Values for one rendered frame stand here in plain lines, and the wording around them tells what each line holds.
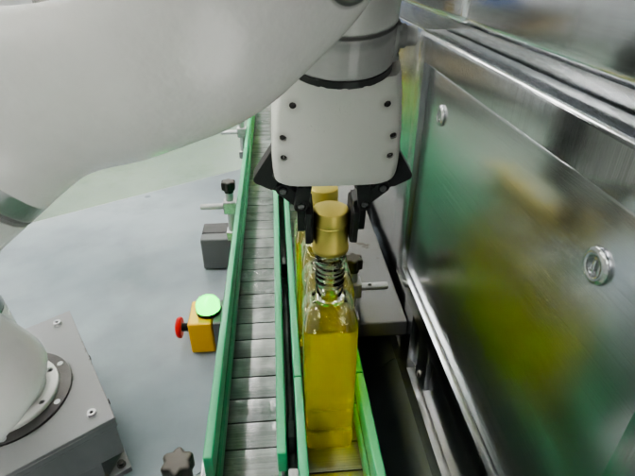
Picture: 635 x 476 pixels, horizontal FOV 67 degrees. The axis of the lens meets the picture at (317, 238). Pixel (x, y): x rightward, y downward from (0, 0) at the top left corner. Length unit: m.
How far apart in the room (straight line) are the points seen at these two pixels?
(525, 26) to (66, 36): 0.30
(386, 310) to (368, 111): 0.51
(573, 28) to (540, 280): 0.16
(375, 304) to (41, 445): 0.52
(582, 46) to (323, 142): 0.17
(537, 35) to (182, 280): 0.92
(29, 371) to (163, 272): 0.93
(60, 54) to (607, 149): 0.25
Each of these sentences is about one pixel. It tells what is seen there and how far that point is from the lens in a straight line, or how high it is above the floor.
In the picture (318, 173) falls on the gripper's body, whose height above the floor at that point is 1.25.
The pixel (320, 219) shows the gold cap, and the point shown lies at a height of 1.19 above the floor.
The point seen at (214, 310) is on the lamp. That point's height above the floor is 0.84.
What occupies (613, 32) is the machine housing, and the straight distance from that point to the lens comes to 0.31.
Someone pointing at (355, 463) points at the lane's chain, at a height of 0.88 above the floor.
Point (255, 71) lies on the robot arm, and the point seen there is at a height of 1.36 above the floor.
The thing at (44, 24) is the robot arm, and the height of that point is 1.38.
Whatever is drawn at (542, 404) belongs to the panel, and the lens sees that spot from 0.38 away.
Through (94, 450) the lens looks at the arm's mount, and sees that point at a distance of 0.76.
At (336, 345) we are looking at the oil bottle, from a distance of 0.50.
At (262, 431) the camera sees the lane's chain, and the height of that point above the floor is 0.88.
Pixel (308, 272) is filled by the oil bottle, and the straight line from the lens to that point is 0.54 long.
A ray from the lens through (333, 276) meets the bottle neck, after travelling 0.46.
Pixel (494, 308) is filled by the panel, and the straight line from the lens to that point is 0.43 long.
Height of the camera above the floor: 1.40
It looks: 31 degrees down
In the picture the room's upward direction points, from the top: straight up
